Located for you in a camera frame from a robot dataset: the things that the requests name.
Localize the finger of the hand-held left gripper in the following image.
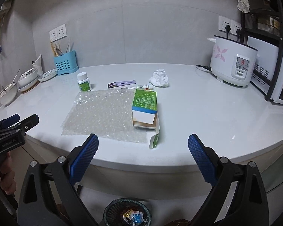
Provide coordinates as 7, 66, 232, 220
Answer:
0, 114, 40, 137
0, 114, 20, 132

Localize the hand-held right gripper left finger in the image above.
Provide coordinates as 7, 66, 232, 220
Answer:
17, 133, 99, 226

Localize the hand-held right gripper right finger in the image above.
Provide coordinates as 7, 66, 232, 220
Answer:
188, 134, 270, 226

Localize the clear bubble wrap sheet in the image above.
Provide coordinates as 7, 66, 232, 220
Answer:
61, 88, 148, 144

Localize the dark woven trash bin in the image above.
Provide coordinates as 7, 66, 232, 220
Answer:
103, 198, 152, 226

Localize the white green-label medicine bottle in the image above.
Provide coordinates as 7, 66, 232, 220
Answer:
77, 72, 92, 92

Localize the green and white box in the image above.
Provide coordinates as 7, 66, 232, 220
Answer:
131, 89, 161, 149

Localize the white tissue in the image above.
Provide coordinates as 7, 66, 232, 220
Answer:
149, 69, 169, 87

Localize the white ointment tube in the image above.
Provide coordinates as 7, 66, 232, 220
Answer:
121, 84, 154, 90

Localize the person's left hand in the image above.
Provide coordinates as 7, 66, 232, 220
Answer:
0, 156, 16, 190

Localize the white bowl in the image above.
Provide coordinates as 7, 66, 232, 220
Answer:
0, 83, 18, 105

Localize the white plate with wooden rim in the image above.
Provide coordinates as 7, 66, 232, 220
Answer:
18, 81, 41, 94

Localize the metal spoon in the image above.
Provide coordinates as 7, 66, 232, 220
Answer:
0, 69, 21, 92

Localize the stack of white bowls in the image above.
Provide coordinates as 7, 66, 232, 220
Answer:
17, 68, 39, 87

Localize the small ribbed plate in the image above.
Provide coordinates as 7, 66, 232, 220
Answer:
38, 68, 58, 82

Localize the white pitcher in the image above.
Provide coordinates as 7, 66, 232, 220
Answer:
31, 54, 44, 76

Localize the brown shoe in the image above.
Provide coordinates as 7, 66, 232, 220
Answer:
165, 219, 191, 226
57, 204, 69, 219

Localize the blue utensil holder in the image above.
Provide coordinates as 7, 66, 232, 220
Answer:
53, 50, 79, 76

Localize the bundle of chopsticks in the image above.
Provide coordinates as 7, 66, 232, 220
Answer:
50, 36, 72, 57

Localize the white flowered rice cooker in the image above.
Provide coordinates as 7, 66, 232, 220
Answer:
207, 35, 258, 88

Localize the black metal rack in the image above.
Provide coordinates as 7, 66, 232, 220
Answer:
236, 0, 283, 102

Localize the steel pot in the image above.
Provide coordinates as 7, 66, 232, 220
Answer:
257, 15, 281, 35

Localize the white wall junction box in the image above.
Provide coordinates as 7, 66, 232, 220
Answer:
0, 0, 12, 25

